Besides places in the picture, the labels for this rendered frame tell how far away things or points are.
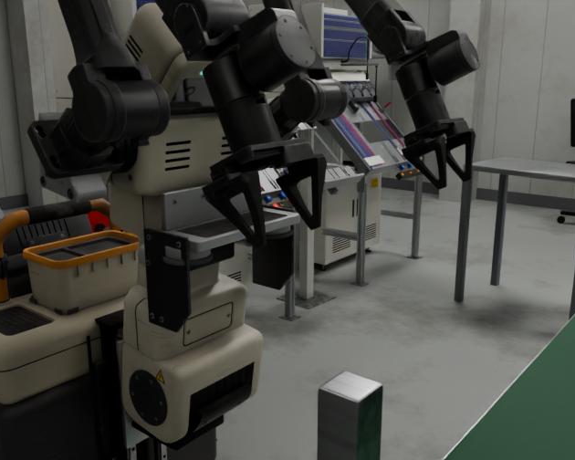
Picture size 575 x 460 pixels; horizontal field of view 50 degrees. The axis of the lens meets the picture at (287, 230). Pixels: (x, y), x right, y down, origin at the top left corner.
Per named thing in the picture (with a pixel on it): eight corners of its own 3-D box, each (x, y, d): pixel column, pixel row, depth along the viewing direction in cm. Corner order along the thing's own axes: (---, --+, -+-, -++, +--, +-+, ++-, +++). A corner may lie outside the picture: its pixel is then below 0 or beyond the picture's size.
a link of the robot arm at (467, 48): (402, 36, 105) (376, 33, 99) (461, 0, 98) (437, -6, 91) (426, 100, 105) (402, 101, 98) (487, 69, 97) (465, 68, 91)
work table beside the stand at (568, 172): (574, 336, 310) (594, 179, 290) (454, 300, 360) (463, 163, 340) (610, 313, 339) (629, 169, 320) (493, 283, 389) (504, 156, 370)
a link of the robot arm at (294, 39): (224, 18, 73) (169, 13, 67) (293, -37, 66) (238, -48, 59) (259, 112, 73) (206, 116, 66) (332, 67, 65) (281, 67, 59)
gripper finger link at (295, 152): (349, 215, 71) (320, 140, 71) (312, 228, 65) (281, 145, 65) (306, 233, 75) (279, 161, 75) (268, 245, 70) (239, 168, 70)
